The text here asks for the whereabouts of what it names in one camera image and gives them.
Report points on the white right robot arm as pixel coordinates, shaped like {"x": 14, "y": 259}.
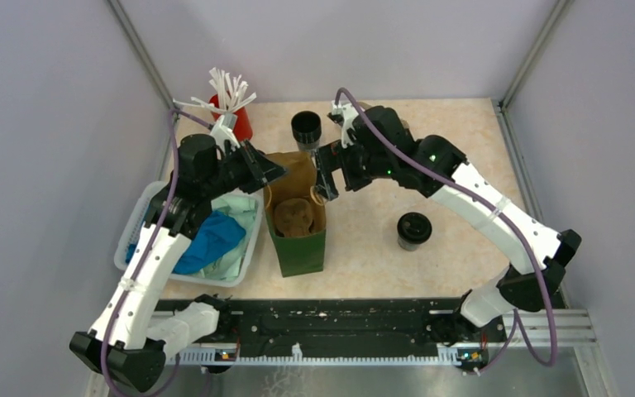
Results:
{"x": 375, "y": 144}

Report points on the red cup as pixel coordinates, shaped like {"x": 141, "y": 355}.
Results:
{"x": 242, "y": 129}

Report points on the black printed coffee cup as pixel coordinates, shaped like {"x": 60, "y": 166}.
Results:
{"x": 409, "y": 246}

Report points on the blue cloth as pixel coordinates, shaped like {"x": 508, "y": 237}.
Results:
{"x": 218, "y": 235}

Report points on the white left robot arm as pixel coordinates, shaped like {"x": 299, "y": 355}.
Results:
{"x": 123, "y": 345}

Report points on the white cable duct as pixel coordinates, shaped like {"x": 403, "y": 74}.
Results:
{"x": 207, "y": 356}

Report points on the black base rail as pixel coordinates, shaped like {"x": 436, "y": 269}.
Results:
{"x": 425, "y": 319}

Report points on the mint green cloth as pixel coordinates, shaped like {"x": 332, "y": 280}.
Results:
{"x": 231, "y": 269}

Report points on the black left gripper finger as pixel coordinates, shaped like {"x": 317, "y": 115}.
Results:
{"x": 262, "y": 170}
{"x": 251, "y": 185}

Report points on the black cup lid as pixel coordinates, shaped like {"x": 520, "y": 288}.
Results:
{"x": 414, "y": 228}

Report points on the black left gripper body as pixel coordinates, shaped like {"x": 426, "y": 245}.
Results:
{"x": 234, "y": 169}

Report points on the white plastic basket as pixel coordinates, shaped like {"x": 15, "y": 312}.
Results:
{"x": 130, "y": 235}

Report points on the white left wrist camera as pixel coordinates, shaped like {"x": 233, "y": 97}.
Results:
{"x": 223, "y": 133}

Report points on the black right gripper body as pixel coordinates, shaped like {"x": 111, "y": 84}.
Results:
{"x": 360, "y": 169}

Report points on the green brown paper bag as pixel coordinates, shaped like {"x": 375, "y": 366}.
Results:
{"x": 297, "y": 255}

